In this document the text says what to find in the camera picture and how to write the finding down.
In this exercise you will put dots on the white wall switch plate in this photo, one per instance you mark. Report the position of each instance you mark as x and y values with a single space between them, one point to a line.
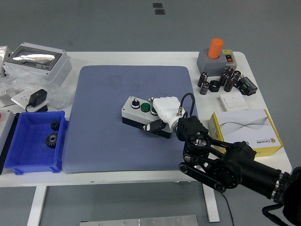
234 101

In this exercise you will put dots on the orange cylinder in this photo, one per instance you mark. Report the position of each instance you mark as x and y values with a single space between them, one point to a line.
215 48

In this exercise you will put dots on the grey switch box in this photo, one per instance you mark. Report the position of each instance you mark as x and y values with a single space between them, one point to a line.
209 64

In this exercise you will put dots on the white socket plate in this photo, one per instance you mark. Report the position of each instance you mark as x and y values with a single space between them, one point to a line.
20 99

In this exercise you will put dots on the grey-blue table mat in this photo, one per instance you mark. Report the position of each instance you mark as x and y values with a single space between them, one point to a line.
105 146

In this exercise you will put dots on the black rail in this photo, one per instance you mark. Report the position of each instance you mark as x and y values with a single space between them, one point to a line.
9 143

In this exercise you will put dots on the black module with green terminal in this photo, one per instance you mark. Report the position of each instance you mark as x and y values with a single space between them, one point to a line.
248 86

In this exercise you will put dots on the clear plastic bag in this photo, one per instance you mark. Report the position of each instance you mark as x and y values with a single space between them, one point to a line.
23 81

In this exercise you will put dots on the silver metal plate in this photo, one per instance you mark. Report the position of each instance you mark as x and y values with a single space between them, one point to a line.
141 221

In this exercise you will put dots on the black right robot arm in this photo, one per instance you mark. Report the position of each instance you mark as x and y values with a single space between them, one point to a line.
235 164

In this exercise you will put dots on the grey enclosure with clear lid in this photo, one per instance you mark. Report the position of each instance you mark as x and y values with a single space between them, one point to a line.
35 58

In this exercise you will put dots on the small black gear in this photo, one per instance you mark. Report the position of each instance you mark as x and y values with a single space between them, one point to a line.
55 126

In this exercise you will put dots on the white table leg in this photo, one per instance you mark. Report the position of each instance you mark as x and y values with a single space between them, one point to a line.
211 204
36 204

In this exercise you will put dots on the blue plastic bin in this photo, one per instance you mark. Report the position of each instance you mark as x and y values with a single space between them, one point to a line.
30 141

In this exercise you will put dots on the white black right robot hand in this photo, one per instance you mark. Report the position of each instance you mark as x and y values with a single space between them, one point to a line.
165 106

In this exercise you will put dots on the large black gear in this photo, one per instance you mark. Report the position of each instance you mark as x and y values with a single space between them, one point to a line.
51 140

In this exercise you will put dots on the white yellow cardboard box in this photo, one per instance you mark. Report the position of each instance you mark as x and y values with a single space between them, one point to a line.
247 124

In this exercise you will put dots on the dark floor plate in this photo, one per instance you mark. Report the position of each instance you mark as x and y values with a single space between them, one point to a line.
159 12
157 5

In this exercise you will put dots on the black cylindrical capacitor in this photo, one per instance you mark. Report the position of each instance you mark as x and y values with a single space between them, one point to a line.
204 88
229 84
236 75
223 78
202 79
229 71

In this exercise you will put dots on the black power adapter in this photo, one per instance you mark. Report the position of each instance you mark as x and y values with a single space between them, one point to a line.
37 97

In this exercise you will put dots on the grey four-button control box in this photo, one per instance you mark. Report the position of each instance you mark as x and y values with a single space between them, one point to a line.
131 113

